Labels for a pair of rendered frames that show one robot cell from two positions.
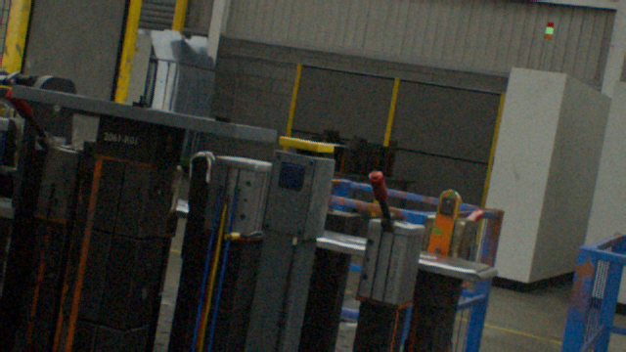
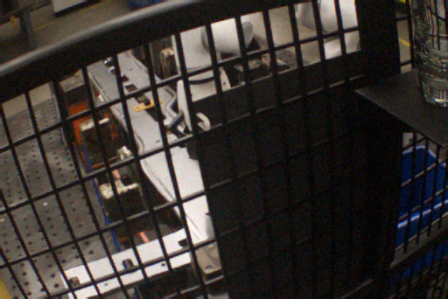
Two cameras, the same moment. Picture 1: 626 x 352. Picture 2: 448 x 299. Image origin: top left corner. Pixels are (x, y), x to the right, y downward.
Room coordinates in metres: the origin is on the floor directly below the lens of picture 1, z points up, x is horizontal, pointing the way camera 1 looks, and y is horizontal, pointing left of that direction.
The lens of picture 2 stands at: (2.73, 1.54, 1.65)
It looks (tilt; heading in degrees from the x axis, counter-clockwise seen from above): 30 degrees down; 228
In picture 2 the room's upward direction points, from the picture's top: 10 degrees counter-clockwise
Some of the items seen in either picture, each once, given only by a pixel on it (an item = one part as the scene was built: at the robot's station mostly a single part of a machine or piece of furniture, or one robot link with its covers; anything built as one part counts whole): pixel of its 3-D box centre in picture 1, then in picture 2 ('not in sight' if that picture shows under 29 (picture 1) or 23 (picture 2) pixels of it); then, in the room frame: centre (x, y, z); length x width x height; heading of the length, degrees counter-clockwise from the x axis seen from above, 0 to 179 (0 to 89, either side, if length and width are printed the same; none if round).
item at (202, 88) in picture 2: not in sight; (205, 95); (2.08, 0.79, 1.19); 0.10 x 0.07 x 0.11; 159
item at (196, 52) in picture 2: not in sight; (194, 29); (2.08, 0.79, 1.34); 0.09 x 0.08 x 0.13; 102
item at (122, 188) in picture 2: not in sight; (137, 246); (2.25, 0.66, 0.87); 0.12 x 0.09 x 0.35; 159
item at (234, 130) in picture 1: (145, 113); not in sight; (1.51, 0.26, 1.16); 0.37 x 0.14 x 0.02; 69
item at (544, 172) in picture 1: (551, 160); not in sight; (10.48, -2.35, 1.22); 2.40 x 0.54 x 2.45; 155
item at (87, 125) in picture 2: not in sight; (108, 175); (2.09, 0.35, 0.87); 0.12 x 0.09 x 0.35; 159
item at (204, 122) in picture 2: not in sight; (324, 208); (2.37, 1.27, 1.30); 0.23 x 0.02 x 0.31; 159
